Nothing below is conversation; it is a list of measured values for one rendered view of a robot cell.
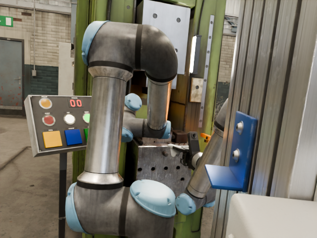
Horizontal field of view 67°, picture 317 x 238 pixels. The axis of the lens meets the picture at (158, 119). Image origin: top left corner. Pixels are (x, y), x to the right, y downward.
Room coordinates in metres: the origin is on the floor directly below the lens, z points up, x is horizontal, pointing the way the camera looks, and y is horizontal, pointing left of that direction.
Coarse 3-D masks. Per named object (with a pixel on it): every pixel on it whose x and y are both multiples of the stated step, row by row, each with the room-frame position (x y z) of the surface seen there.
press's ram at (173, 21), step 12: (144, 0) 1.44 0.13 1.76; (144, 12) 1.45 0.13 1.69; (156, 12) 1.47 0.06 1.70; (168, 12) 1.50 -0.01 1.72; (180, 12) 1.52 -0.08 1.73; (156, 24) 1.47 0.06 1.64; (168, 24) 1.50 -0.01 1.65; (180, 24) 1.52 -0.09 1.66; (168, 36) 1.50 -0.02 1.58; (180, 36) 1.53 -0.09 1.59; (180, 48) 1.53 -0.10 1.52; (180, 60) 1.53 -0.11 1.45; (180, 72) 1.53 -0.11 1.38
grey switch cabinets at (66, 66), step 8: (64, 48) 6.38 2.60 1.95; (64, 56) 6.38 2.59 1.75; (72, 56) 6.41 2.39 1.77; (64, 64) 6.38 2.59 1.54; (72, 64) 6.42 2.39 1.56; (64, 72) 6.38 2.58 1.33; (72, 72) 6.42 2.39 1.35; (64, 80) 6.38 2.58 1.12; (72, 80) 6.42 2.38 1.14; (64, 88) 6.38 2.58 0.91
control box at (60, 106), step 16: (32, 96) 1.10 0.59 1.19; (48, 96) 1.15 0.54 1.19; (64, 96) 1.21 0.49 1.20; (80, 96) 1.27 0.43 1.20; (32, 112) 1.07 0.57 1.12; (48, 112) 1.11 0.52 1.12; (64, 112) 1.17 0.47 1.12; (80, 112) 1.22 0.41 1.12; (32, 128) 1.05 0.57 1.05; (48, 128) 1.08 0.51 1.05; (64, 128) 1.13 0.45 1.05; (80, 128) 1.18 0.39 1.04; (32, 144) 1.05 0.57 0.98; (64, 144) 1.09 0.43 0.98; (80, 144) 1.14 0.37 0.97
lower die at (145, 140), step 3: (171, 132) 1.53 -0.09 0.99; (171, 135) 1.53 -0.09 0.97; (141, 138) 1.47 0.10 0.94; (144, 138) 1.46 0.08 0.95; (147, 138) 1.47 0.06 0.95; (150, 138) 1.48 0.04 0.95; (153, 138) 1.48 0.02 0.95; (156, 138) 1.49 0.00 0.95; (168, 138) 1.52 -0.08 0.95; (144, 141) 1.46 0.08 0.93; (147, 141) 1.47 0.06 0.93; (150, 141) 1.48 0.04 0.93; (153, 141) 1.49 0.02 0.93; (156, 141) 1.49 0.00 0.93; (159, 141) 1.50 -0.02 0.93; (162, 141) 1.51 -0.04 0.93; (165, 141) 1.51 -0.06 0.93; (168, 141) 1.52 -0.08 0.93
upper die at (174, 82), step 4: (136, 72) 1.70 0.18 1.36; (140, 72) 1.60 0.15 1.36; (144, 72) 1.50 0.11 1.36; (136, 76) 1.69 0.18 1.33; (140, 76) 1.60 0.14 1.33; (144, 76) 1.50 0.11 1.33; (176, 76) 1.53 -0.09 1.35; (132, 80) 1.81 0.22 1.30; (136, 80) 1.69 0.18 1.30; (140, 80) 1.59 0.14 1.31; (144, 80) 1.49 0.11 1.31; (132, 84) 1.81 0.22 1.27; (136, 84) 1.68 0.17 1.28; (140, 84) 1.58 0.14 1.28; (144, 84) 1.49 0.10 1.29; (172, 84) 1.52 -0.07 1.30; (172, 88) 1.52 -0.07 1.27
